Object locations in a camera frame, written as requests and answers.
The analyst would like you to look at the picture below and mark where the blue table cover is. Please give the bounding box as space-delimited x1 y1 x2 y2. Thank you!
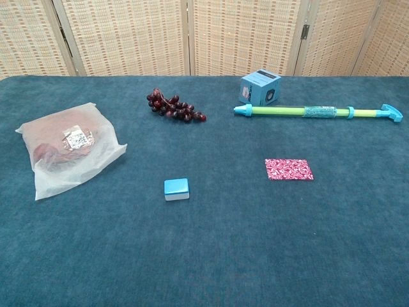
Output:
0 75 409 307

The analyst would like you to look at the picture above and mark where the small light blue block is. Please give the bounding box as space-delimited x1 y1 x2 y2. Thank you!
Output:
164 177 190 202

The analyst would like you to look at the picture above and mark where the green and blue water pump toy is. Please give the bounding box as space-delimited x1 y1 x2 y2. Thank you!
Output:
233 103 404 125

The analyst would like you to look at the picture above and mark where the woven bamboo folding screen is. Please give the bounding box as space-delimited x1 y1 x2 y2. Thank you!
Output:
0 0 409 77

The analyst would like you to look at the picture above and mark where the clear bag with red cloth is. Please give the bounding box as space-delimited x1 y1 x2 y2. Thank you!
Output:
15 101 128 201

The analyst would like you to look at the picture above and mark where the dark red grape bunch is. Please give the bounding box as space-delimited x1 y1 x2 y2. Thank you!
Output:
146 88 207 123

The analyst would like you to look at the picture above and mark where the pink patterned small card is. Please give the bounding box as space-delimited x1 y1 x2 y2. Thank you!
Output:
265 158 314 182

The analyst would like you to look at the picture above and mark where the light blue cube carton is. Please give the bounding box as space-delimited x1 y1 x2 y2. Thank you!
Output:
240 69 282 107

